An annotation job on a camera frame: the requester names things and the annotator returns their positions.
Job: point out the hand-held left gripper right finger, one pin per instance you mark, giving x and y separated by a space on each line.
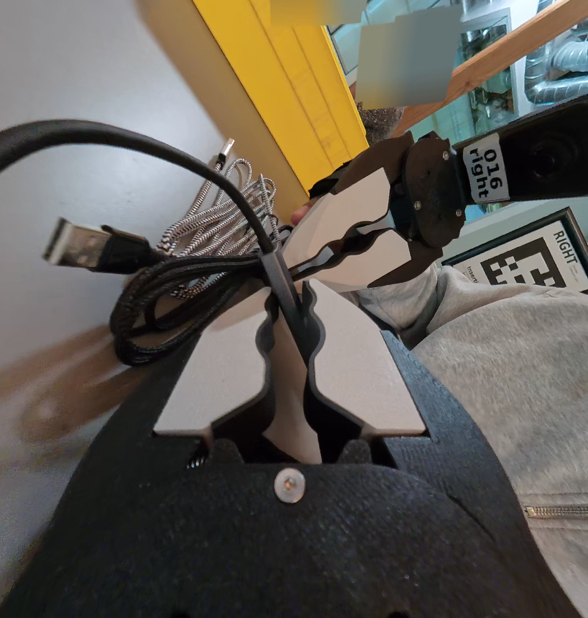
366 376

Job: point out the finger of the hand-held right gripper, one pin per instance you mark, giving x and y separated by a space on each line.
381 263
347 207

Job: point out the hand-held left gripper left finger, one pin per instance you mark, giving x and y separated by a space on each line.
212 381

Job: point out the large yellow plastic bin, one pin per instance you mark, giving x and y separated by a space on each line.
294 87

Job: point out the person's right forearm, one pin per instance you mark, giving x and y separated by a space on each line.
400 304

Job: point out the grey desk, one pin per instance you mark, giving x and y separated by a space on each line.
81 62

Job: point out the person's right hand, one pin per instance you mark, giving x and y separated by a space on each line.
300 214

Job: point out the framed marker pattern sign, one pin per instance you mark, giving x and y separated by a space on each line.
516 265

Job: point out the wooden beam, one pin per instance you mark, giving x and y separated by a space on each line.
492 62

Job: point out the grey zip sweatshirt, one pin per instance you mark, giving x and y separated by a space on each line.
516 386

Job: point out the silver insulated pipes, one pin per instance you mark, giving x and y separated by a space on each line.
564 58

